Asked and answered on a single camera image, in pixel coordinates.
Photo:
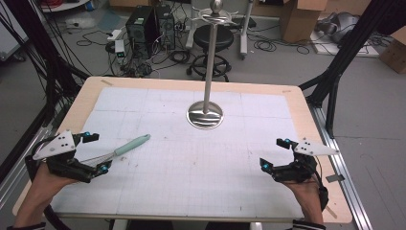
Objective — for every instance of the large black computer tower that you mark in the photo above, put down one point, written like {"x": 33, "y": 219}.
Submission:
{"x": 140, "y": 28}

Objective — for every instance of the closed cardboard box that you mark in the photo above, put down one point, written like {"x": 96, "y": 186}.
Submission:
{"x": 394, "y": 52}

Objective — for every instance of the aluminium rail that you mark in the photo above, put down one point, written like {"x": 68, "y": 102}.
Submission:
{"x": 341, "y": 166}
{"x": 22, "y": 163}

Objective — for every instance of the black metal frame post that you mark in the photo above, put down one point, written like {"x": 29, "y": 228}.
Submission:
{"x": 348, "y": 48}
{"x": 35, "y": 38}

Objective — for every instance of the white grid mat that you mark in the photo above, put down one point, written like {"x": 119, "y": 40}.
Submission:
{"x": 191, "y": 166}

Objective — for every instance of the black round stool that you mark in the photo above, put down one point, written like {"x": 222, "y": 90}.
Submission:
{"x": 213, "y": 36}

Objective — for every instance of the dark sleeve cuff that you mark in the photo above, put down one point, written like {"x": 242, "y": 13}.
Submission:
{"x": 27, "y": 226}
{"x": 308, "y": 225}

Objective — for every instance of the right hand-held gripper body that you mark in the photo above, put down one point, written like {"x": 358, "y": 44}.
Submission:
{"x": 301, "y": 167}

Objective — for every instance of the person's right hand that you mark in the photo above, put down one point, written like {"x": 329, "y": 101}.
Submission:
{"x": 304, "y": 190}

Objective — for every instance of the white stand leg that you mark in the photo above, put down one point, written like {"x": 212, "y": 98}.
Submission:
{"x": 244, "y": 32}
{"x": 191, "y": 25}

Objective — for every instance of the white power strip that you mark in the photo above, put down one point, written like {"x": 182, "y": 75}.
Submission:
{"x": 115, "y": 34}

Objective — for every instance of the grey bag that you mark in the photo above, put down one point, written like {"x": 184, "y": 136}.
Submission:
{"x": 338, "y": 25}

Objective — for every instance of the open cardboard box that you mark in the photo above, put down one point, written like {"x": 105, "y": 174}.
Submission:
{"x": 300, "y": 20}

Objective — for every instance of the slim black computer tower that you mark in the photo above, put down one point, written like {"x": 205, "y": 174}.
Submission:
{"x": 165, "y": 27}

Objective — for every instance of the grey tape strip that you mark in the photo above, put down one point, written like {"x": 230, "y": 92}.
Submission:
{"x": 335, "y": 178}

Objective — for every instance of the white round table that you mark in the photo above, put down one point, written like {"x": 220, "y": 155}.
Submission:
{"x": 63, "y": 4}

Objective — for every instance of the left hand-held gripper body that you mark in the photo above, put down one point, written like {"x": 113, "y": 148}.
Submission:
{"x": 60, "y": 145}

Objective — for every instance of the person's left hand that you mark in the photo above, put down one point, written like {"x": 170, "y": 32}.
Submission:
{"x": 52, "y": 182}

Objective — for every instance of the stainless steel utensil stand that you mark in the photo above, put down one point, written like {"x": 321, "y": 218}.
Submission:
{"x": 209, "y": 70}

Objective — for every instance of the white box with green light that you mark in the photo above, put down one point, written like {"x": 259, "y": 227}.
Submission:
{"x": 119, "y": 48}

